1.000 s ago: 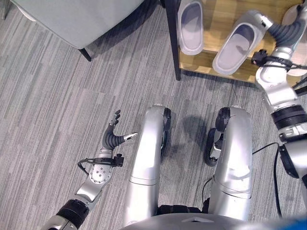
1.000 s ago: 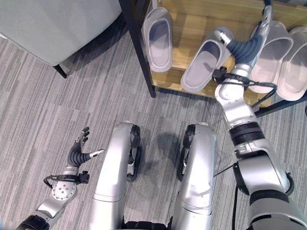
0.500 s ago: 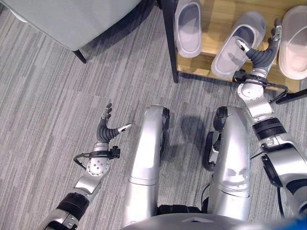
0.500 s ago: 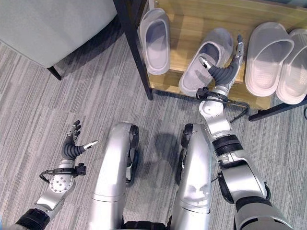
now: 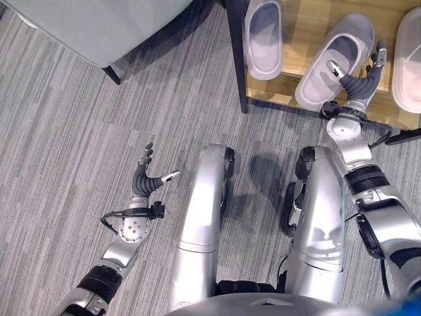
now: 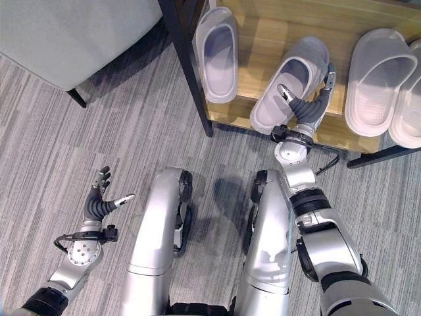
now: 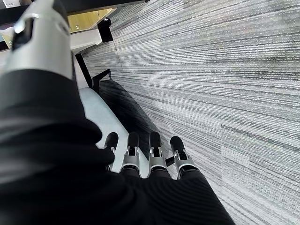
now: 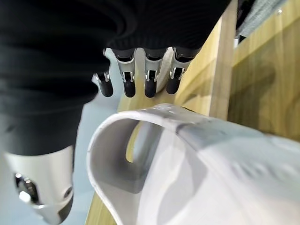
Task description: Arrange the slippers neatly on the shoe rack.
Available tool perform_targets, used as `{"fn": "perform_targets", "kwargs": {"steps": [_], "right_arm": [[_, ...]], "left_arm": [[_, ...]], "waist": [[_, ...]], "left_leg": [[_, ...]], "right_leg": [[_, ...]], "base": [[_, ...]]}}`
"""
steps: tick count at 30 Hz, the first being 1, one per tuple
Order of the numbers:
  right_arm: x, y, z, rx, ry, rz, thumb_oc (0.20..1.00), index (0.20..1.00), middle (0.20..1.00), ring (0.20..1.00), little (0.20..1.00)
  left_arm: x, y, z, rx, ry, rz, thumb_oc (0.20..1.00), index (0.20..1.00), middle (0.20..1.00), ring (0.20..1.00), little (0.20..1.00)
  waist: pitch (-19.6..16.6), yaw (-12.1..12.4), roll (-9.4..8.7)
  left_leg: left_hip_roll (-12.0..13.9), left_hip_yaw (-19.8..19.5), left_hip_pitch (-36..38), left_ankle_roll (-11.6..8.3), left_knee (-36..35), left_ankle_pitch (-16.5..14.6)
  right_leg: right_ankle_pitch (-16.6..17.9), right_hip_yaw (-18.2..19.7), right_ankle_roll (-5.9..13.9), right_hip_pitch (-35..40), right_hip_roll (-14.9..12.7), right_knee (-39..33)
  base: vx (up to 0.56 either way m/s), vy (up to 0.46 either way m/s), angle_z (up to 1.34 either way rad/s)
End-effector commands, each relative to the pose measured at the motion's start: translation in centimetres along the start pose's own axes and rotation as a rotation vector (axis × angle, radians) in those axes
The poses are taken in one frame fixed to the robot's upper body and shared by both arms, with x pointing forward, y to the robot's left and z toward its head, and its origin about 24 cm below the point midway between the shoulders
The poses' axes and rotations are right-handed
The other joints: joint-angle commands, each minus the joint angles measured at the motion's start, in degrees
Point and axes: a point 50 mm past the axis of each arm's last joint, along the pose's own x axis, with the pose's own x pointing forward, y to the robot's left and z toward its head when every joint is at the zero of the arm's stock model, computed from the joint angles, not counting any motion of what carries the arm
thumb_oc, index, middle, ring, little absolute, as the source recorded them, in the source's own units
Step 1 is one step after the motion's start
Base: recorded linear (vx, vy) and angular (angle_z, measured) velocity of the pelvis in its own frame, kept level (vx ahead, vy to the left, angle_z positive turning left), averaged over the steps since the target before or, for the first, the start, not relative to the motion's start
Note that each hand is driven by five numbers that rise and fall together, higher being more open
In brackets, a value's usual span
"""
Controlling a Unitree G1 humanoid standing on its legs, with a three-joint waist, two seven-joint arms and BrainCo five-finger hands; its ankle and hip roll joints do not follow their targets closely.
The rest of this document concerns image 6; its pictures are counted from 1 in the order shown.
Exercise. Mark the grey slipper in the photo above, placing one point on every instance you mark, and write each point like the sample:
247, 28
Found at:
287, 86
217, 54

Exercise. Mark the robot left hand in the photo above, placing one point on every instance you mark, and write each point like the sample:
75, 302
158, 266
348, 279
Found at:
94, 206

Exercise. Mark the robot right leg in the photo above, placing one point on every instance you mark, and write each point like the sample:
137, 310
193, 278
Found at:
266, 243

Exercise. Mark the grey upholstered sofa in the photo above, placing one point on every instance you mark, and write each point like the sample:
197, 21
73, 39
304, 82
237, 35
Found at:
72, 36

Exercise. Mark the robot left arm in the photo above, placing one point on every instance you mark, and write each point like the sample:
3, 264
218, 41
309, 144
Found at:
67, 263

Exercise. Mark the white translucent slipper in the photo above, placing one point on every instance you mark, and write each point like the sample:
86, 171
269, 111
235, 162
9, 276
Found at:
409, 108
377, 82

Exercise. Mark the robot leg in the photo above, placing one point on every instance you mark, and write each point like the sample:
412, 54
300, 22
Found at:
266, 243
156, 243

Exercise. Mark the wooden shoe rack black frame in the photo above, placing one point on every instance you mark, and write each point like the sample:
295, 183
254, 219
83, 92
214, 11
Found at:
296, 33

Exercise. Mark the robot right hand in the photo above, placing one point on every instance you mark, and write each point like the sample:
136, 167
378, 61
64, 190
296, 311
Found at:
309, 111

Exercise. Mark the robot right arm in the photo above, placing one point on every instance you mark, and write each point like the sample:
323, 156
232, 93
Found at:
324, 227

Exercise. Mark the robot left leg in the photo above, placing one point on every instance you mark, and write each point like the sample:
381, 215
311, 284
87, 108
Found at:
156, 243

